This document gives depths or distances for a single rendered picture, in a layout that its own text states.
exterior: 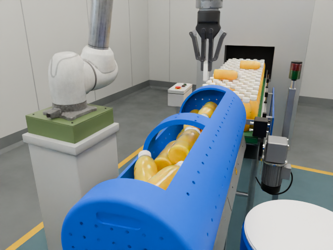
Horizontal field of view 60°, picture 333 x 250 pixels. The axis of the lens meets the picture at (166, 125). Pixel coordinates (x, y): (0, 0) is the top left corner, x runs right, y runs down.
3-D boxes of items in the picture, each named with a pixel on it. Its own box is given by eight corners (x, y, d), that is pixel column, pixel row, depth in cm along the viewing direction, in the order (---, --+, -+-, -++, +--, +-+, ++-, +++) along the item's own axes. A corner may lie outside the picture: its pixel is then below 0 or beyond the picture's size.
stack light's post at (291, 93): (266, 235, 212) (289, 89, 173) (266, 231, 216) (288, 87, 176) (271, 236, 211) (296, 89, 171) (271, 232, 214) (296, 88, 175)
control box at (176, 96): (167, 105, 174) (167, 89, 171) (177, 97, 192) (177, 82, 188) (183, 107, 171) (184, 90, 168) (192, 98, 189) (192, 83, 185)
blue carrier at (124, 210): (73, 303, 62) (45, 188, 52) (184, 142, 139) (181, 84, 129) (203, 343, 52) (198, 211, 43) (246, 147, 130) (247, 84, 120)
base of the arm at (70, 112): (34, 116, 130) (32, 104, 128) (70, 104, 148) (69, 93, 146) (64, 123, 122) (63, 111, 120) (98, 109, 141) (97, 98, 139)
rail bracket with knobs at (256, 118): (248, 138, 154) (250, 119, 151) (249, 133, 161) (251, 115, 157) (267, 140, 151) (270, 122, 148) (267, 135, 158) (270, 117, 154)
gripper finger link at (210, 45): (210, 28, 99) (214, 28, 99) (209, 61, 103) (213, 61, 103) (208, 28, 96) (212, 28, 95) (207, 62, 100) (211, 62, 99)
